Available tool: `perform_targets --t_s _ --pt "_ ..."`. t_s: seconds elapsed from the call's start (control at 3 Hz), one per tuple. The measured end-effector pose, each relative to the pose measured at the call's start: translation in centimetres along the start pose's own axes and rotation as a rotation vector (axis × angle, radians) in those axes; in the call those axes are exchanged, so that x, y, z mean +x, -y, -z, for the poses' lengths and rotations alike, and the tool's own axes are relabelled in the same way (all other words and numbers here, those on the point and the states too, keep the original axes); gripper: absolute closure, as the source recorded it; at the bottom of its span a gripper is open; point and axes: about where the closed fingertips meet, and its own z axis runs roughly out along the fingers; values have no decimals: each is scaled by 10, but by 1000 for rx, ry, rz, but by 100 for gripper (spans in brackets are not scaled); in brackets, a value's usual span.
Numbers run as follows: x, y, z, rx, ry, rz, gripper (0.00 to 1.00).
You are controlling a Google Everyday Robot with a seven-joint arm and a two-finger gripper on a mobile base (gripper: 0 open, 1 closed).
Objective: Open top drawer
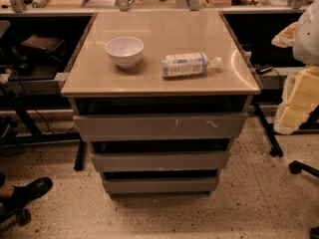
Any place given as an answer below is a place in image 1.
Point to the black power adapter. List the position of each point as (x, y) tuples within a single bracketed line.
[(261, 70)]

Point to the grey middle drawer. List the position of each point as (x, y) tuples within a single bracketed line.
[(160, 161)]

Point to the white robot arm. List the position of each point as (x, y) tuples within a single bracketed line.
[(302, 36)]

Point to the black chair caster right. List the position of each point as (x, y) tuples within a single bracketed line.
[(296, 167)]

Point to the white ceramic bowl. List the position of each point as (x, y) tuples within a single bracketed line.
[(125, 52)]

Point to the black office chair base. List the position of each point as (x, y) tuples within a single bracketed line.
[(15, 217)]

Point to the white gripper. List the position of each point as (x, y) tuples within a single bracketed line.
[(307, 40)]

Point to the grey drawer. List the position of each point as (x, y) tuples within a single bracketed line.
[(160, 186), (160, 161), (160, 127)]

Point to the grey top drawer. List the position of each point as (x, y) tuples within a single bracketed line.
[(160, 127)]

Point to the grey drawer cabinet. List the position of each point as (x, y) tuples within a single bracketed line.
[(97, 87)]

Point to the black shoe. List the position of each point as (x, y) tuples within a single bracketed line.
[(19, 196)]

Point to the grey bottom drawer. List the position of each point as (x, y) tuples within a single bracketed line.
[(160, 186)]

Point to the clear plastic water bottle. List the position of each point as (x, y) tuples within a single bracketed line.
[(186, 65)]

